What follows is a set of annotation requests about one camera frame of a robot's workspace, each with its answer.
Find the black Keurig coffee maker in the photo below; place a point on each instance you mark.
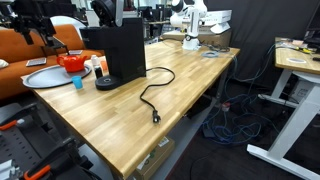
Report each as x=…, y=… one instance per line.
x=122, y=41

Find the round grey metal tray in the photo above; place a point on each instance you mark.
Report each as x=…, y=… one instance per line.
x=52, y=76

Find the black white-capped small bottle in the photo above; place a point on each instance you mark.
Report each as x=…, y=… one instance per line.
x=98, y=71

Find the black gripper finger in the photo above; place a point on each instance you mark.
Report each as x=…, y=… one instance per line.
x=50, y=40
x=28, y=38

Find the small blue plastic cup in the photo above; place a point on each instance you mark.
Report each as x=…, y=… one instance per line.
x=77, y=81

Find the orange sofa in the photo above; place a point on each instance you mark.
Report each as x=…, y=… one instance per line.
x=24, y=59

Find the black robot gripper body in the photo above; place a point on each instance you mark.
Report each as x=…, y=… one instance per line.
x=33, y=14

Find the small orange plastic cup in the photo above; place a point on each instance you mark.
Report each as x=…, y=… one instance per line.
x=104, y=66

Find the white small bottle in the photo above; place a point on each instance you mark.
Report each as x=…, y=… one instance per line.
x=95, y=61

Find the white boxes stack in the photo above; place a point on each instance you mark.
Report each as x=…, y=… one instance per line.
x=215, y=22

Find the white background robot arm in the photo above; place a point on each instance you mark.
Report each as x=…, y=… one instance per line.
x=190, y=20

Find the cardboard box under table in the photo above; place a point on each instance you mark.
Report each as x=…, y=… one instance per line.
x=151, y=163

